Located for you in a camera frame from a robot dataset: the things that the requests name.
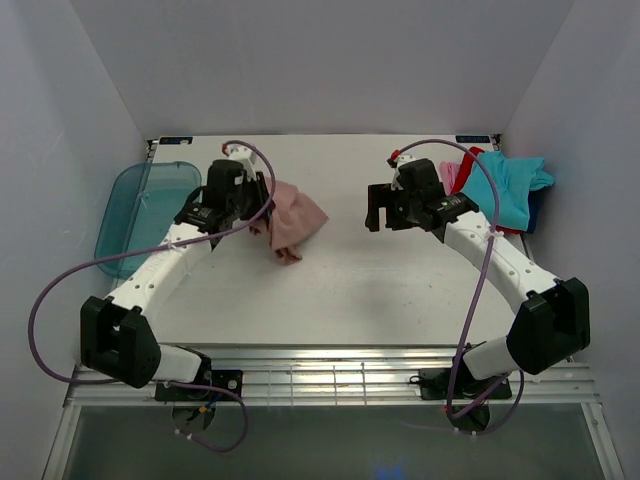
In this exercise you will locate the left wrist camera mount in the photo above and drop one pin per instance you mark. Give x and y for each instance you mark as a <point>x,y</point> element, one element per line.
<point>243,154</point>

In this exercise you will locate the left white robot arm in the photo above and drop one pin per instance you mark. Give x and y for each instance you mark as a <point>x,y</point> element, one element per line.
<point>117,336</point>

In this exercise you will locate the dusty pink t shirt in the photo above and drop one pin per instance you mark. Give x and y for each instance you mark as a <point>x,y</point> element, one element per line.
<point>295,218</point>

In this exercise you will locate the dark blue folded t shirt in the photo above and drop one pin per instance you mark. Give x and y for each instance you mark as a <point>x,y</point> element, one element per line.
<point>535,201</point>

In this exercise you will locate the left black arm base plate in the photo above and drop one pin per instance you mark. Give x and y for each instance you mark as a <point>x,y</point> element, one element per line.
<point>230,380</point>

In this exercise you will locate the red folded t shirt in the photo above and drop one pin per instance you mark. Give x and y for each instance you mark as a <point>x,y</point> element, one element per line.
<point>464,173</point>

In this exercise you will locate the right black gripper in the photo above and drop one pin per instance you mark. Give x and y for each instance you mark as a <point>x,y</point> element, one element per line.
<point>377,198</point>

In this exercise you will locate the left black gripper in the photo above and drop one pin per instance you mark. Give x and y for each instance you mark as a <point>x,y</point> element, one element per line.
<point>257,185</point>

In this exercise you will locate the aluminium rail frame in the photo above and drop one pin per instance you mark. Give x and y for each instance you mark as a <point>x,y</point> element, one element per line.
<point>330,413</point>

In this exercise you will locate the teal plastic tray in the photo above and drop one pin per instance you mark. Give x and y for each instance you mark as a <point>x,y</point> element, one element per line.
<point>143,202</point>

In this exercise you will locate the cyan folded t shirt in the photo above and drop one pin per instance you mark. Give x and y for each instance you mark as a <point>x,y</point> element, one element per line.
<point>514,178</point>

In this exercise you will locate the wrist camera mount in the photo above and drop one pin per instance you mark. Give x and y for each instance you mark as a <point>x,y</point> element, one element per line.
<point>396,161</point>
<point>243,154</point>

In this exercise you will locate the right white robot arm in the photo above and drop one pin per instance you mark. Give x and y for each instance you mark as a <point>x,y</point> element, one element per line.
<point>552,316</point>

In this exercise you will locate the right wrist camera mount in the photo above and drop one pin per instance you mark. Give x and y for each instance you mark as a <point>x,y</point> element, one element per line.
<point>396,161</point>

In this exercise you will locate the light pink folded t shirt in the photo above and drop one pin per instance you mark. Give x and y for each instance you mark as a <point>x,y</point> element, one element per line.
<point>448,174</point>

